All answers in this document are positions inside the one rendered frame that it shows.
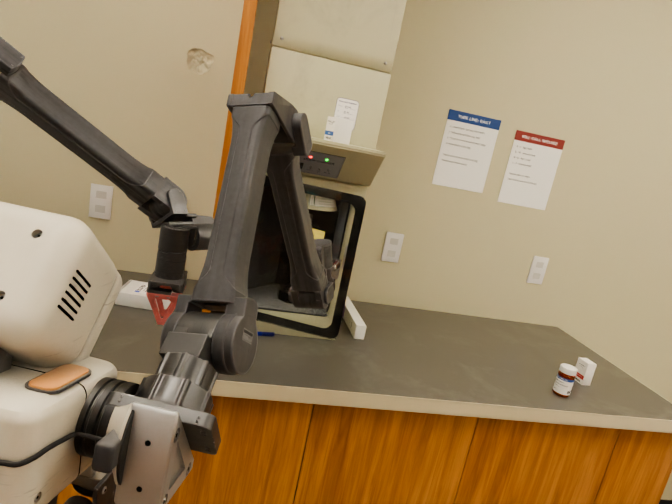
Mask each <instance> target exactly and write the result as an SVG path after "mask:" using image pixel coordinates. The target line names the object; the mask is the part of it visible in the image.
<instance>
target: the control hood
mask: <svg viewBox="0 0 672 504"><path fill-rule="evenodd" d="M311 140H312V149H311V151H315V152H320V153H325V154H330V155H336V156H341V157H346V159H345V161H344V163H343V166H342V168H341V170H340V173H339V175H338V177H337V178H331V177H326V176H321V175H315V174H310V173H304V172H301V174H303V175H309V176H314V177H320V178H325V179H330V180H336V181H341V182H347V183H352V184H358V185H363V186H370V185H371V183H372V181H373V179H374V177H375V175H376V174H377V172H378V170H379V168H380V166H381V164H382V162H383V160H384V158H385V157H386V153H385V152H382V151H378V150H374V149H369V148H364V147H360V146H355V145H350V144H349V145H348V144H342V143H337V142H332V141H328V140H324V139H320V138H315V137H311Z"/></svg>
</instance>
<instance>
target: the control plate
mask: <svg viewBox="0 0 672 504"><path fill-rule="evenodd" d="M310 155H311V156H313V158H309V156H310ZM326 158H327V159H329V161H325V159H326ZM345 159H346V157H341V156H336V155H330V154H325V153H320V152H315V151H310V153H309V154H308V155H307V156H300V162H301V163H304V164H303V167H302V169H301V172H304V173H310V174H315V175H321V176H326V177H331V178H337V177H338V175H339V173H340V170H341V168H342V166H343V163H344V161H345ZM309 166H312V168H311V169H310V168H309ZM319 167H320V168H321V170H318V168H319ZM327 169H330V171H329V172H328V171H327Z"/></svg>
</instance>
